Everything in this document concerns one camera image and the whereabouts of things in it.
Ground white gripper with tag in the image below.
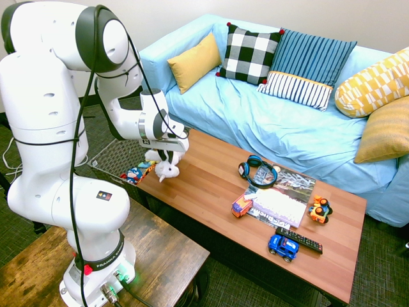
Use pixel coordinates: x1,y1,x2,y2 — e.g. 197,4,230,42
139,135,190,164

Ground white stuffed unicorn toy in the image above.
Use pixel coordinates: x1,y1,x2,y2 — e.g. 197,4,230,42
144,147,185,184

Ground woven wicker basket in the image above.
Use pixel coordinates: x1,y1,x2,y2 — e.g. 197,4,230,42
88,138,160,209

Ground red orange toy truck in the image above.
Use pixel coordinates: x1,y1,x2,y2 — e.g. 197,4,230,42
231,191,256,219

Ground blue toy car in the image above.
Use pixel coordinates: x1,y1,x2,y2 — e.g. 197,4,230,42
267,233,300,263

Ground orange toy tractor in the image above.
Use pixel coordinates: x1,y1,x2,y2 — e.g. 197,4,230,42
308,194,334,224

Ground Captain America plush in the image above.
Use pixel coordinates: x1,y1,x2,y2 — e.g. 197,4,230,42
120,167,144,185

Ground red-brown wooden coffee table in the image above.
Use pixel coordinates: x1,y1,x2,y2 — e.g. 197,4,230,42
135,127,367,307

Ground blue black headphones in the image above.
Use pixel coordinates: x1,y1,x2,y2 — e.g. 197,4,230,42
237,155,279,189

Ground rustic brown wooden table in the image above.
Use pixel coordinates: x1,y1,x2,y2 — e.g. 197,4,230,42
0,198,211,307

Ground light blue sofa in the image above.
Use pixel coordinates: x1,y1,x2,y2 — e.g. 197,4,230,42
137,13,409,228

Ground mustard plain cushion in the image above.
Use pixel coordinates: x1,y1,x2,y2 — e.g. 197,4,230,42
167,31,222,95

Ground white purple book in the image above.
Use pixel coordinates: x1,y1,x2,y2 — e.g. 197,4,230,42
252,188,308,230

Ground dark magazine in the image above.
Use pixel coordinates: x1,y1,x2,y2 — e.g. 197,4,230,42
244,164,317,230

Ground black white checked pillow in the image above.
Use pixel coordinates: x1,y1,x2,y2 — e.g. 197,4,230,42
215,21,286,86

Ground black remote control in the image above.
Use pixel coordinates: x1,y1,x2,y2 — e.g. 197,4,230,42
275,226,323,255

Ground blue and white striped pillow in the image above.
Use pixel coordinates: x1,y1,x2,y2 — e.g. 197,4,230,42
257,28,358,113

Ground yellow white patterned bolster pillow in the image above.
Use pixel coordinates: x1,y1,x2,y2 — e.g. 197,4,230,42
334,47,409,119

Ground mustard ribbed cushion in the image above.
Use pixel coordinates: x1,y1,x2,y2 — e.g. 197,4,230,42
353,95,409,164

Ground long black cable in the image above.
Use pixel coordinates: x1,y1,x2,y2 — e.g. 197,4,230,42
68,4,190,307

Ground robot base power cable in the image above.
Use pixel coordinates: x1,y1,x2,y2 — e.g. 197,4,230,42
115,271,154,307

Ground white cable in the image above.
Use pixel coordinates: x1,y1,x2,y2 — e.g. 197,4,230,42
2,137,25,180

